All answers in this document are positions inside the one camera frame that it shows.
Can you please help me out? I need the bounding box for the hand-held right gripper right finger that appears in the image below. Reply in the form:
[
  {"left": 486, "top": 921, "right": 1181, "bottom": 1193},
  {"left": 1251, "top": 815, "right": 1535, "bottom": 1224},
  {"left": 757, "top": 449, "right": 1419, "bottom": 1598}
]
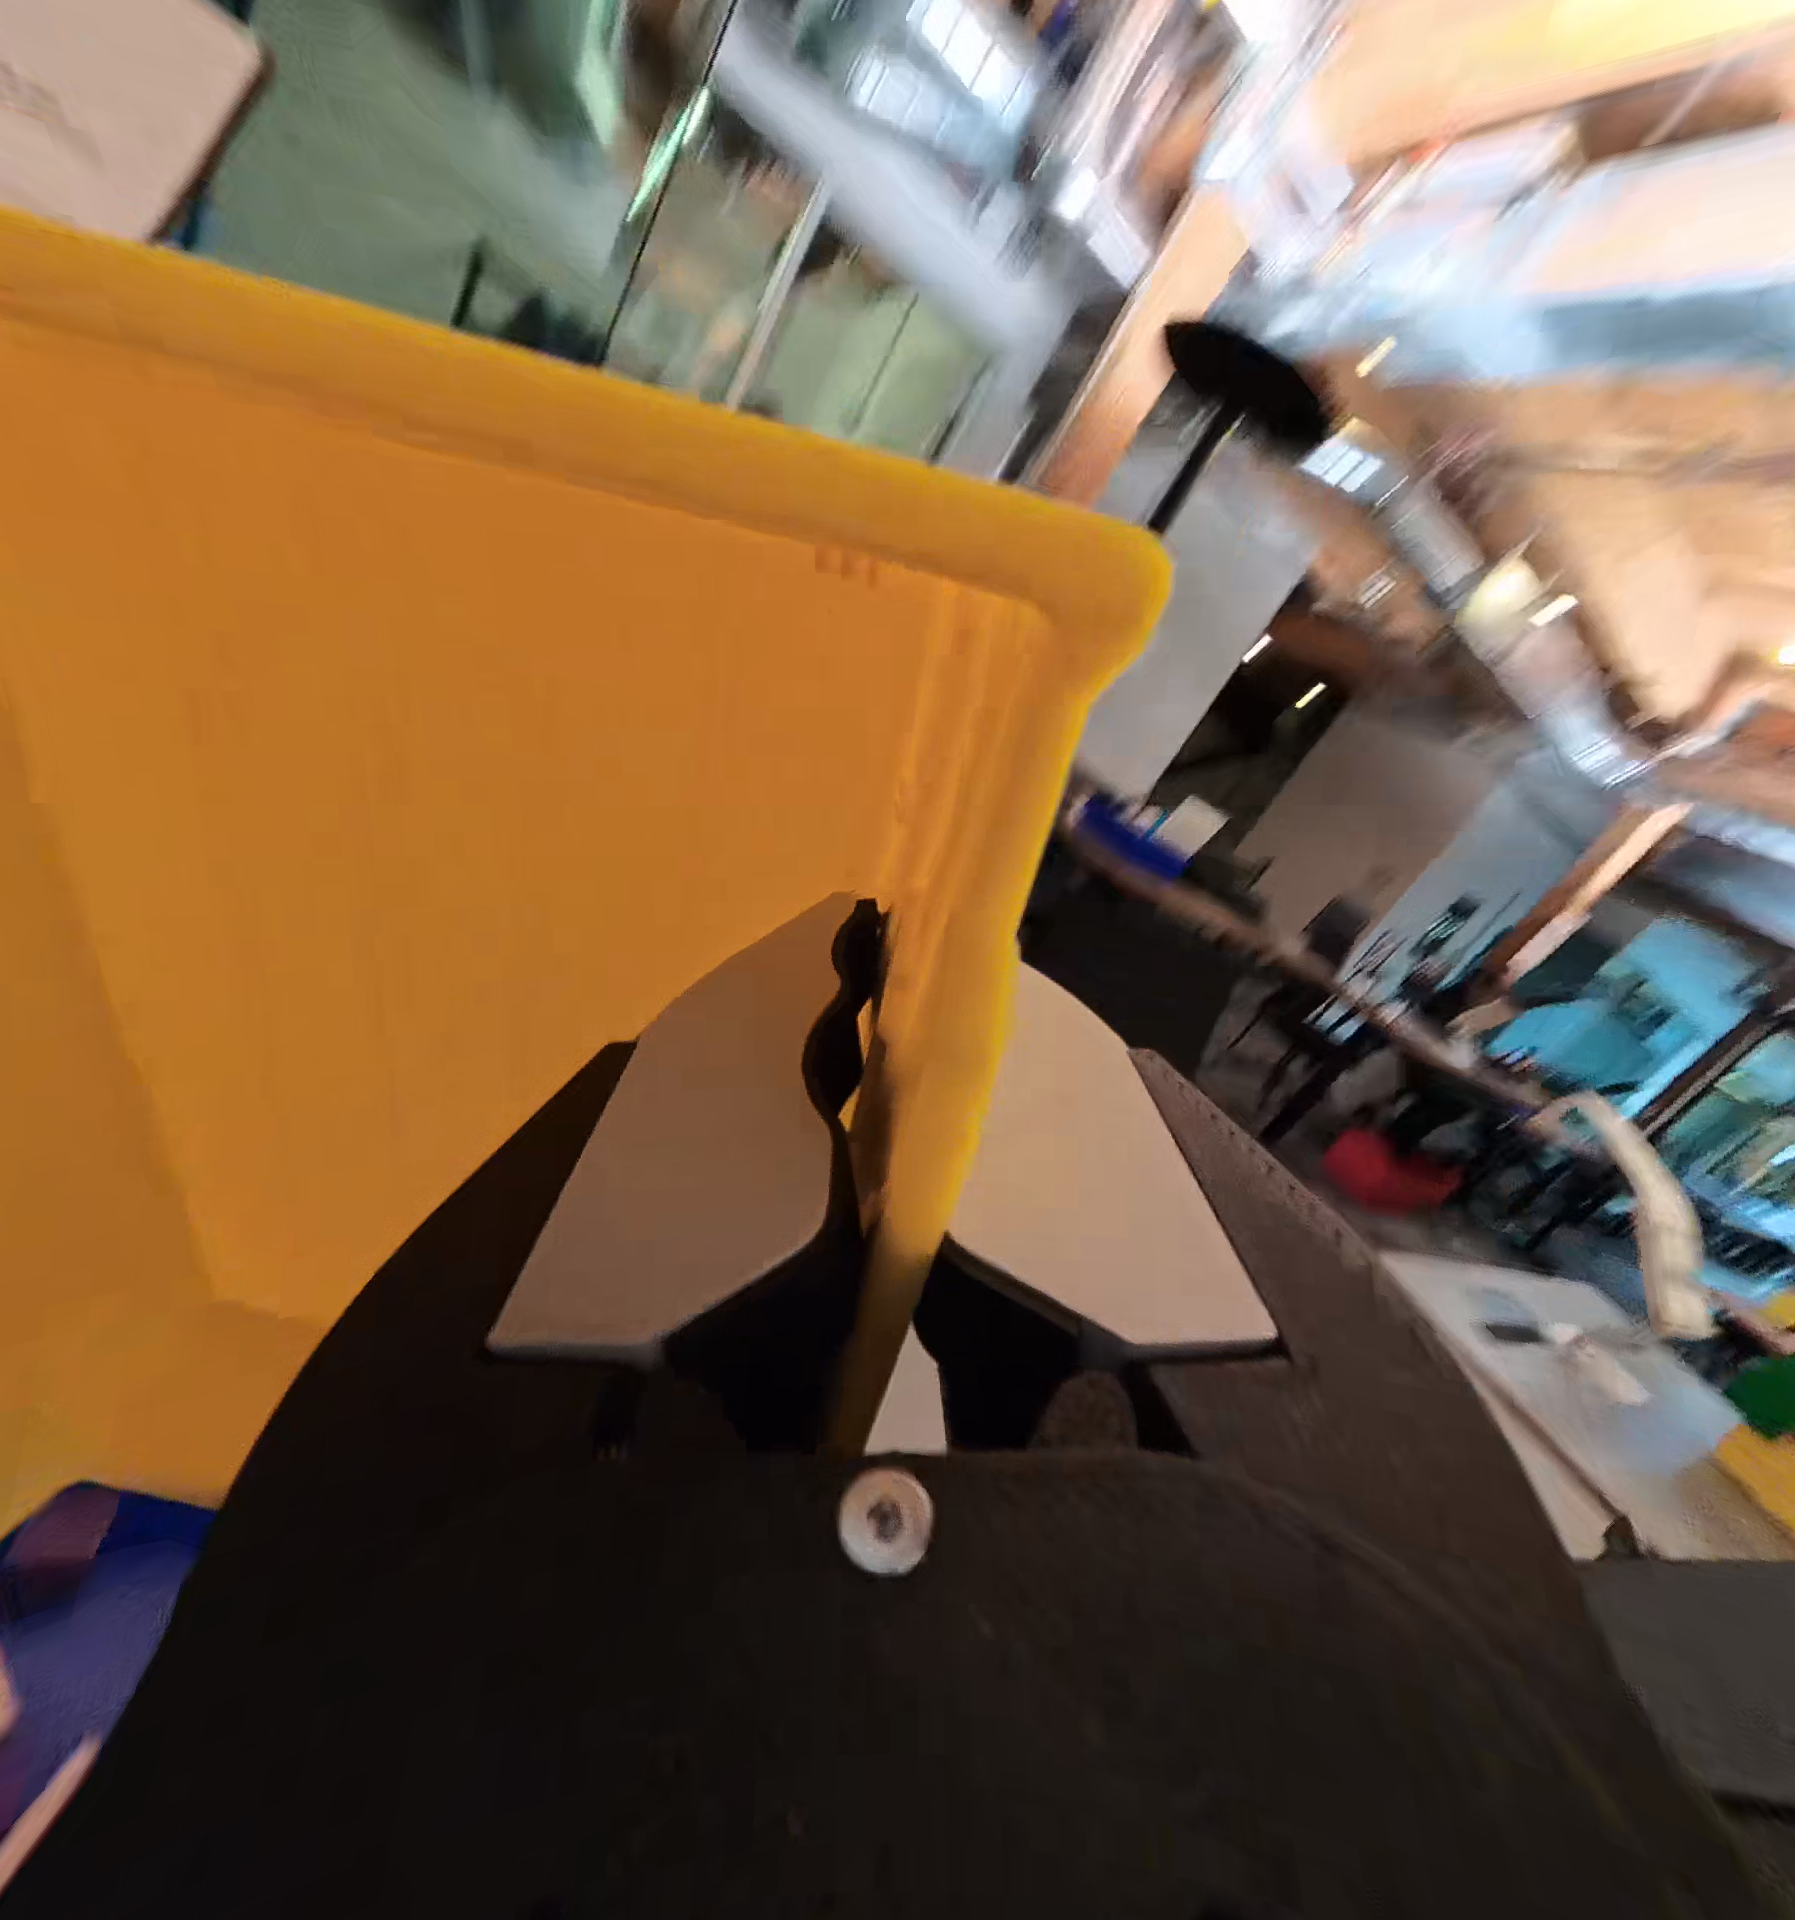
[{"left": 909, "top": 965, "right": 1281, "bottom": 1454}]

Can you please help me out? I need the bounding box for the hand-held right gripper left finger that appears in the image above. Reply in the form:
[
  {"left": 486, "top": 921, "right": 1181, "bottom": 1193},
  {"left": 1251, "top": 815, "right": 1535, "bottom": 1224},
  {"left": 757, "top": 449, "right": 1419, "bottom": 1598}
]
[{"left": 484, "top": 895, "right": 889, "bottom": 1454}]

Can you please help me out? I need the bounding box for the yellow plastic box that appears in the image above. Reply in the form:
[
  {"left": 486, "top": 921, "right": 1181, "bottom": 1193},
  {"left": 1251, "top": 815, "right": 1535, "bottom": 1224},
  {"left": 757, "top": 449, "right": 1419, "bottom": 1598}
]
[{"left": 0, "top": 193, "right": 1175, "bottom": 1584}]

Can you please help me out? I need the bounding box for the blue plastic box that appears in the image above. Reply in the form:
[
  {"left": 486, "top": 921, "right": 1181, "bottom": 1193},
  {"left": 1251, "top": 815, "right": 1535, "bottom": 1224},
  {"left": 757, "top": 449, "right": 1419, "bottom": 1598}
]
[
  {"left": 1073, "top": 792, "right": 1195, "bottom": 884},
  {"left": 0, "top": 1482, "right": 222, "bottom": 1920}
]

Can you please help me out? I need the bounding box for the red container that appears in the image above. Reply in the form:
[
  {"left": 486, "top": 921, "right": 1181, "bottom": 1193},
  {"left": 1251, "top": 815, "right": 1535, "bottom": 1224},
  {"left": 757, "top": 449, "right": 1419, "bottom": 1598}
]
[{"left": 1317, "top": 1125, "right": 1463, "bottom": 1215}]

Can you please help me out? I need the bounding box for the small white stand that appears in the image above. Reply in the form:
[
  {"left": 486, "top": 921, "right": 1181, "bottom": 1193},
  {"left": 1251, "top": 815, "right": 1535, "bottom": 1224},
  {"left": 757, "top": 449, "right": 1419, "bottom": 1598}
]
[{"left": 1481, "top": 1312, "right": 1655, "bottom": 1404}]

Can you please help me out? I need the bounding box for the white table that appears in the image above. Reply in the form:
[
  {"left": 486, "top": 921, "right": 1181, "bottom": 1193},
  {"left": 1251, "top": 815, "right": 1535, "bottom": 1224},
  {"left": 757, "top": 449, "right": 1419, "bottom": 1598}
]
[{"left": 1379, "top": 1248, "right": 1795, "bottom": 1562}]

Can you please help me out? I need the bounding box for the pale curved board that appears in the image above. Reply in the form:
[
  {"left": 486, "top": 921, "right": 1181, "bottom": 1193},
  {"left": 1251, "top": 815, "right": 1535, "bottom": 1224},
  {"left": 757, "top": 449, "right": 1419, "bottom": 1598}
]
[{"left": 1539, "top": 1092, "right": 1721, "bottom": 1344}]

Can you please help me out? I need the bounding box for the printed instruction sheet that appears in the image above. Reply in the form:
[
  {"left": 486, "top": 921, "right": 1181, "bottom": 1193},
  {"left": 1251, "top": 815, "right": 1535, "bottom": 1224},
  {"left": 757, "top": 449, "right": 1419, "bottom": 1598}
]
[{"left": 1575, "top": 1556, "right": 1795, "bottom": 1810}]

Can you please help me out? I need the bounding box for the white panel with dark frame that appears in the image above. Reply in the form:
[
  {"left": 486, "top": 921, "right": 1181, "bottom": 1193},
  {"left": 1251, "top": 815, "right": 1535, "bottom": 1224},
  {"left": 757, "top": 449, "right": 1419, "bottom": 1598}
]
[{"left": 0, "top": 0, "right": 272, "bottom": 247}]

